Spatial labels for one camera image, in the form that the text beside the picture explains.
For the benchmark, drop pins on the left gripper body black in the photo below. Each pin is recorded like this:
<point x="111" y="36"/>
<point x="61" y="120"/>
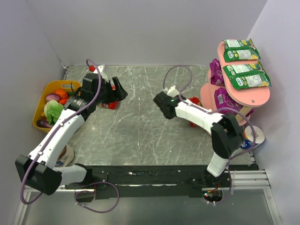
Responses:
<point x="112" y="91"/>

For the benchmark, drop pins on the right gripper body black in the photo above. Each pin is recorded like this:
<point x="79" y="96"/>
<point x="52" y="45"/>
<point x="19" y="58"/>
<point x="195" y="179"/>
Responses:
<point x="159" y="101"/>

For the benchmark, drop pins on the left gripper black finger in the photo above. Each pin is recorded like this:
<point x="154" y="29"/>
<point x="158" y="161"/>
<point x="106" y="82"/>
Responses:
<point x="116" y="82"/>
<point x="120" y="93"/>

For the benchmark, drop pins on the red candy bag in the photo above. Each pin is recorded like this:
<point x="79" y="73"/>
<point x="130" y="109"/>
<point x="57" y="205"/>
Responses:
<point x="196" y="101"/>
<point x="109" y="105"/>

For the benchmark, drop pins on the purple candy bag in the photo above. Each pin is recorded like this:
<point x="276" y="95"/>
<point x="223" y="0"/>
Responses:
<point x="216" y="76"/>
<point x="222" y="100"/>

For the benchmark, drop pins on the green candy bag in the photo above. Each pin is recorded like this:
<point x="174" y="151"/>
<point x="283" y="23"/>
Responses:
<point x="239" y="50"/>
<point x="247" y="76"/>

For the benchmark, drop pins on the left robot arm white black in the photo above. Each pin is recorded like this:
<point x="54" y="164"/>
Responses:
<point x="38" y="170"/>

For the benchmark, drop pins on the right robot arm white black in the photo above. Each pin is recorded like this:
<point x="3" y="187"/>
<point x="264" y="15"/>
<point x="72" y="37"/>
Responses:
<point x="226" y="134"/>

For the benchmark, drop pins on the pink three-tier shelf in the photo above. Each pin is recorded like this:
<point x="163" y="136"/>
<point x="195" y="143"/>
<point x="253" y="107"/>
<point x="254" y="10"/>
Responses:
<point x="248" y="98"/>

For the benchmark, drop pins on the orange toy fruit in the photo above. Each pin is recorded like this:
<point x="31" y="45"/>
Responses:
<point x="63" y="96"/>

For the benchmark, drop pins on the purple toy onion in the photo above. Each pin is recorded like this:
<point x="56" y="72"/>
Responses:
<point x="52" y="96"/>

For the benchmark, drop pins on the green toy cabbage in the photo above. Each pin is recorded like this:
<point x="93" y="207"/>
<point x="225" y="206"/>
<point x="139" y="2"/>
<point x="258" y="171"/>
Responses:
<point x="52" y="111"/>

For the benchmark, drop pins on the yellow basket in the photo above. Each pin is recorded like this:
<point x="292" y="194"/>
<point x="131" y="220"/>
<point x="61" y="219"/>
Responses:
<point x="51" y="88"/>

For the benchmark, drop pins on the purple toy eggplant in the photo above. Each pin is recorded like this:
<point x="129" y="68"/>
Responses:
<point x="43" y="124"/>

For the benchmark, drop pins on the beige cloth bag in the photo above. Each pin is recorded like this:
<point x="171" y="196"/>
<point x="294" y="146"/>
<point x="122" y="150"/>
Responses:
<point x="65" y="157"/>

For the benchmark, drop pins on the toilet paper roll blue wrapper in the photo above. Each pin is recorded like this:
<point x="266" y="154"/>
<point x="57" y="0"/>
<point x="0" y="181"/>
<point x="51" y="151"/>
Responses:
<point x="252" y="138"/>

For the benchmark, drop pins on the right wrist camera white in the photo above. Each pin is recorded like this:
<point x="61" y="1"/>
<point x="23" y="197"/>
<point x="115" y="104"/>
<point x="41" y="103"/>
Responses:
<point x="171" y="92"/>

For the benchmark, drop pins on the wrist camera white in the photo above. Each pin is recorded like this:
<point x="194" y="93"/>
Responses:
<point x="171" y="92"/>
<point x="102" y="69"/>

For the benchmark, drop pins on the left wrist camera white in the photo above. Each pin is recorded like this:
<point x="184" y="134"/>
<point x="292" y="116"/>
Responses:
<point x="102" y="69"/>

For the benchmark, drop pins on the aluminium frame rail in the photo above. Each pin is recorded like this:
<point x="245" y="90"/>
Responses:
<point x="250" y="179"/>

